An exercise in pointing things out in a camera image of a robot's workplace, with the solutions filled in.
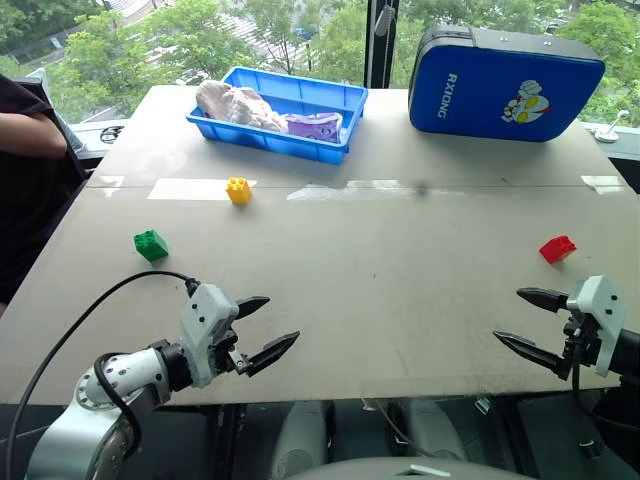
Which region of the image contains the green toy brick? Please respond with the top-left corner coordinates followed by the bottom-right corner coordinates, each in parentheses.
top-left (132, 229), bottom-right (170, 264)

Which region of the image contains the red toy brick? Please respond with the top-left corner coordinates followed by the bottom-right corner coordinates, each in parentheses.
top-left (538, 235), bottom-right (578, 265)

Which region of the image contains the purple printed pouch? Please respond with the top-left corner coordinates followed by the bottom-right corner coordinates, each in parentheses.
top-left (282, 111), bottom-right (345, 144)

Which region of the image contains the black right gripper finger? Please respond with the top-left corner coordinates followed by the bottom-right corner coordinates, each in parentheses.
top-left (516, 287), bottom-right (571, 315)
top-left (492, 330), bottom-right (572, 381)

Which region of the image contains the blue plastic bin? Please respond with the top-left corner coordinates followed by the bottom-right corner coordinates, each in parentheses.
top-left (185, 66), bottom-right (370, 166)

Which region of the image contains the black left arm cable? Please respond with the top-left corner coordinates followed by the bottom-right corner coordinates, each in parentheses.
top-left (3, 270), bottom-right (202, 480)

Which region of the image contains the white window handle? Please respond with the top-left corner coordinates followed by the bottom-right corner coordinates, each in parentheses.
top-left (593, 109), bottom-right (631, 144)

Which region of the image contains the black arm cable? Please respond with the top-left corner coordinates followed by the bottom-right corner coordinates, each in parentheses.
top-left (3, 270), bottom-right (202, 480)
top-left (571, 349), bottom-right (640, 435)

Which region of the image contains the blue black carrying case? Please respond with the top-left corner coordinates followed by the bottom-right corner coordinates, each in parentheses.
top-left (407, 24), bottom-right (607, 143)

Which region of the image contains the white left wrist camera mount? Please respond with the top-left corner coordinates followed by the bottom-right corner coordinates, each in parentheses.
top-left (178, 283), bottom-right (240, 389)

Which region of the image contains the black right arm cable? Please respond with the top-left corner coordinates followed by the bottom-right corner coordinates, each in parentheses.
top-left (571, 349), bottom-right (640, 435)

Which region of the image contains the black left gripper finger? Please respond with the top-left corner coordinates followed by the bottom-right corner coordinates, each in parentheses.
top-left (234, 295), bottom-right (272, 318)
top-left (244, 330), bottom-right (301, 378)

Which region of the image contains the person in dark shirt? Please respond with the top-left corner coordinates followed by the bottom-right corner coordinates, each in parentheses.
top-left (0, 73), bottom-right (90, 306)

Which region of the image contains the grey robot leg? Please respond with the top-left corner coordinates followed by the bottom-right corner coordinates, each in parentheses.
top-left (402, 398), bottom-right (469, 462)
top-left (269, 400), bottom-right (331, 480)

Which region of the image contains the yellow toy brick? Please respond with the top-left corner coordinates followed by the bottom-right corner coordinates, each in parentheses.
top-left (225, 176), bottom-right (253, 205)

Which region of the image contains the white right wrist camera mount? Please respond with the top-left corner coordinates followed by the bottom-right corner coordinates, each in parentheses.
top-left (566, 275), bottom-right (627, 378)

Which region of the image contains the black window frame post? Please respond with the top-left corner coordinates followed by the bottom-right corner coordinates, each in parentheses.
top-left (364, 0), bottom-right (402, 90)

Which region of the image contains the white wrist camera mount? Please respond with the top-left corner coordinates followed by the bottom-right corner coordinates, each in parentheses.
top-left (566, 275), bottom-right (627, 378)
top-left (178, 283), bottom-right (240, 389)

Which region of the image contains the grey robot torso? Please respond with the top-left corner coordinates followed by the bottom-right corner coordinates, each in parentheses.
top-left (294, 455), bottom-right (536, 480)

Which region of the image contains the white blind cord weight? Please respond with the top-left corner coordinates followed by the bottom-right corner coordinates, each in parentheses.
top-left (374, 3), bottom-right (397, 36)

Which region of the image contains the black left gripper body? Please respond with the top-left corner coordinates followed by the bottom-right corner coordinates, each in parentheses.
top-left (207, 315), bottom-right (251, 378)

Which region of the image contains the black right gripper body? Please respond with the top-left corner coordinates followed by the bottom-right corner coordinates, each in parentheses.
top-left (561, 309), bottom-right (603, 372)

